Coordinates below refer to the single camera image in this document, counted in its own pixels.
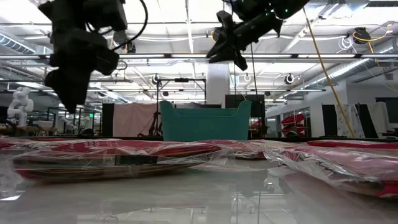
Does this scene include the silver ventilation duct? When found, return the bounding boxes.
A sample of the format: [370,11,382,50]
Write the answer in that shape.
[303,37,398,91]
[0,33,52,56]

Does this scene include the black screen panel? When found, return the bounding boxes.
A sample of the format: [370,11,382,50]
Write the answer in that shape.
[225,94,266,139]

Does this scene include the black door panel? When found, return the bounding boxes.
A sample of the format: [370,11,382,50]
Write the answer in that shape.
[356,102,379,138]
[322,104,338,137]

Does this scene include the black background camera rig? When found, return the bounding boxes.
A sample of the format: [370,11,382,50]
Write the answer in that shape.
[156,77,207,105]

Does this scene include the teal plastic basket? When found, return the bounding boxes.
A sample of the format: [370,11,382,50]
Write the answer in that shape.
[159,100,252,142]

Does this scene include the long ceiling light bar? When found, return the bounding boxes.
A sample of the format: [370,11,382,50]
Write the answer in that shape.
[0,54,398,59]

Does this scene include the pink curtain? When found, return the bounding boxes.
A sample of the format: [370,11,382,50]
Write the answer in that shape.
[113,103,162,138]

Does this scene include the white coiled cable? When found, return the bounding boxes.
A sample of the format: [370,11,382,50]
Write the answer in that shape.
[338,35,355,52]

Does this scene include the black monitor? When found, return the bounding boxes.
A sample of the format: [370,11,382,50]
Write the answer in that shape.
[375,96,398,124]

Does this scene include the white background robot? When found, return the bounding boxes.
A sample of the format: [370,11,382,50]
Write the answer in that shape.
[6,86,34,127]

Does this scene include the yellow hanging cable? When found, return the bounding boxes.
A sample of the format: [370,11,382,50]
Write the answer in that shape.
[303,7,356,138]

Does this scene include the thin black hanging cable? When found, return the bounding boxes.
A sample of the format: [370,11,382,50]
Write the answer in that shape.
[249,43,258,96]

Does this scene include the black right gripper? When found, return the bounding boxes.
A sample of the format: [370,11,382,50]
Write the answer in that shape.
[206,10,284,72]

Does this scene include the white marbled board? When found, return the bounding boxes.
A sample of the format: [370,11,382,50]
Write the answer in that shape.
[335,104,365,138]

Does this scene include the black table frame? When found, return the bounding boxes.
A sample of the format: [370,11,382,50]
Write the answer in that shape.
[0,135,398,143]

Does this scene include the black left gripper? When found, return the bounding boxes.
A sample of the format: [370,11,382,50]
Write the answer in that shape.
[44,26,121,114]

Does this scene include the red stacked items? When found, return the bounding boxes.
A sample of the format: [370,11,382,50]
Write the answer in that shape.
[281,113,307,134]

